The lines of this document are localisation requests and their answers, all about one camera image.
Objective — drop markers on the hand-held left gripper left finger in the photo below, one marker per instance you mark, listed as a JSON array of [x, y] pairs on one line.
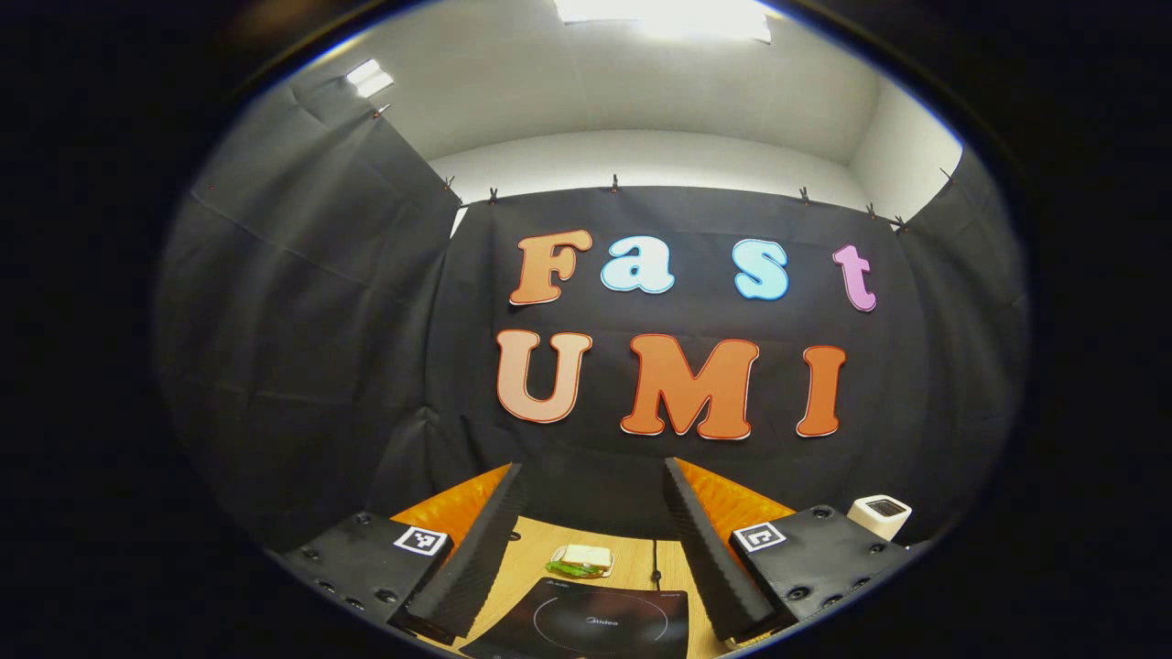
[[476, 567]]

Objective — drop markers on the black induction cooktop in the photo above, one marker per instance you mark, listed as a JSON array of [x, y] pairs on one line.
[[595, 622]]

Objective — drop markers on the small ceiling light panel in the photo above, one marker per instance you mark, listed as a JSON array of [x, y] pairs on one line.
[[369, 78]]

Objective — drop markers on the large ceiling light panel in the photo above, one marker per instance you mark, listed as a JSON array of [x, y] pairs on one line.
[[659, 14]]

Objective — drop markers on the sandwich with lettuce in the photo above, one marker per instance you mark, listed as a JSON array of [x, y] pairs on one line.
[[586, 555]]

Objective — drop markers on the black backdrop cloth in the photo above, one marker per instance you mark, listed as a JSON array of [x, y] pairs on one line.
[[302, 348]]

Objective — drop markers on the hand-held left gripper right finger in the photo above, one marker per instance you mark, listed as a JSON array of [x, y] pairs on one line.
[[710, 558]]

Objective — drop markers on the white toaster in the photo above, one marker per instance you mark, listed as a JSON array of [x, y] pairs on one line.
[[874, 522]]

